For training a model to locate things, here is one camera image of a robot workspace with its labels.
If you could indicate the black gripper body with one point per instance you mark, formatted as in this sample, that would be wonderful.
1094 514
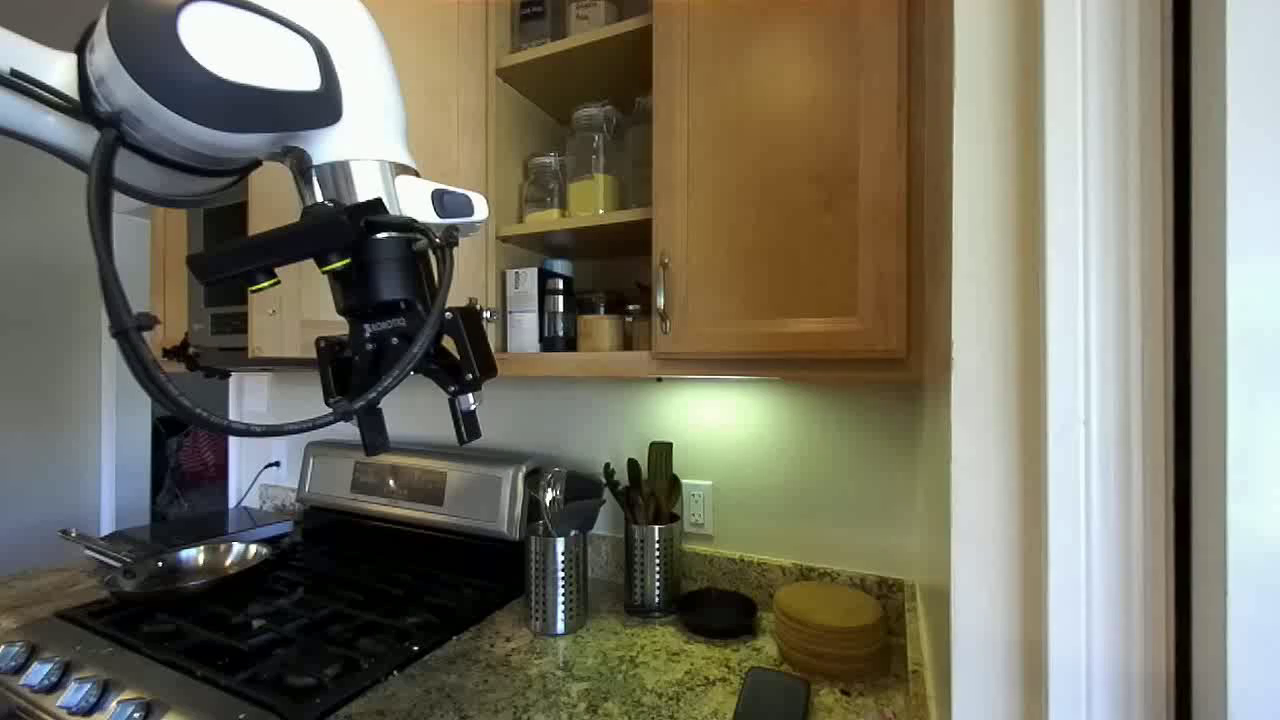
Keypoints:
395 285

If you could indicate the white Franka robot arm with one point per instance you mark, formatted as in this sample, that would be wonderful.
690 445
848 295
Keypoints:
267 53

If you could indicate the wooden cabinet with shelves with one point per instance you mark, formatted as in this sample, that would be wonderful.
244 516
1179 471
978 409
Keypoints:
574 65

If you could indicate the orange-brown wooden cabinet door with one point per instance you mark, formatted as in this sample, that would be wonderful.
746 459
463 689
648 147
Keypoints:
781 172

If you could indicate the metal ladle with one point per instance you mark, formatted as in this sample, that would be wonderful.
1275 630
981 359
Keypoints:
546 495

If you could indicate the white box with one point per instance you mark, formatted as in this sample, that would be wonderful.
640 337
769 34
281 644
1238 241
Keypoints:
523 310

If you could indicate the black canister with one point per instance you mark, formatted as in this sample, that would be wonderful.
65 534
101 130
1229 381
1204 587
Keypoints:
557 307

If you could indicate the dark grey spatula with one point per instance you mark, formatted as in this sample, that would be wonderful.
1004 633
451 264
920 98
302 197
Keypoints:
581 504

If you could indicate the short jar yellow contents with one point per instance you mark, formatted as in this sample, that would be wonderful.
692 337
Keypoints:
600 326

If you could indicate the grey microwave oven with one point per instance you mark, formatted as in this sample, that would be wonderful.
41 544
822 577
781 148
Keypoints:
221 303

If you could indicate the black cooking utensil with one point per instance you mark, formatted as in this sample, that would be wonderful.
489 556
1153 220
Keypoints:
624 488

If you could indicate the red cloth item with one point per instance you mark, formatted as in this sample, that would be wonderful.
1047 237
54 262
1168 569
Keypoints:
199 459

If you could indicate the small glass jar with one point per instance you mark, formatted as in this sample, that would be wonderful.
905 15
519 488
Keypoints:
540 184

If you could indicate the perforated metal utensil holder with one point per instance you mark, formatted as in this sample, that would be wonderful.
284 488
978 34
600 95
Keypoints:
652 569
557 587

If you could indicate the dark spice jar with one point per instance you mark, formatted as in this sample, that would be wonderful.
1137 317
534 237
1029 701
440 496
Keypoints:
637 321

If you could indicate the stainless steel gas stove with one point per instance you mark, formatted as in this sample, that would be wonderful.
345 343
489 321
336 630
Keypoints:
305 621

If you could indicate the wooden spatula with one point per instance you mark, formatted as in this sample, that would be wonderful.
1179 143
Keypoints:
660 478

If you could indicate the metal frying pan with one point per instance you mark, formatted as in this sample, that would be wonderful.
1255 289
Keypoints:
184 561

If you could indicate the tall glass jar yellow contents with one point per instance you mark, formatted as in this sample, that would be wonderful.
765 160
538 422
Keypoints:
593 167

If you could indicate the dark storage jar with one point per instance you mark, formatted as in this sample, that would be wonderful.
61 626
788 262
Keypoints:
534 21

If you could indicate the black bowl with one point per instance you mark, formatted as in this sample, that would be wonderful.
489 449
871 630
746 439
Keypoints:
718 613

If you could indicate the pale storage jar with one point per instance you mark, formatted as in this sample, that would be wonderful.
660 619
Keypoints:
587 15

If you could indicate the silver stove knob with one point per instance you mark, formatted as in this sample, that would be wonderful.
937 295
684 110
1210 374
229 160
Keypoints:
11 656
128 708
41 672
80 694

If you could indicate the black smartphone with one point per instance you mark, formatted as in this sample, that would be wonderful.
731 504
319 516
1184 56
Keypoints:
769 697

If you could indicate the stack of round wooden coasters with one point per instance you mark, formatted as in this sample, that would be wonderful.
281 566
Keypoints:
829 626

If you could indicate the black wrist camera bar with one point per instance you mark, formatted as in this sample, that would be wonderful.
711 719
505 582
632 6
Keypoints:
281 246

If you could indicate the white doorway frame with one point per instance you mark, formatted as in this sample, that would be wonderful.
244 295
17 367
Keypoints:
1105 360
124 424

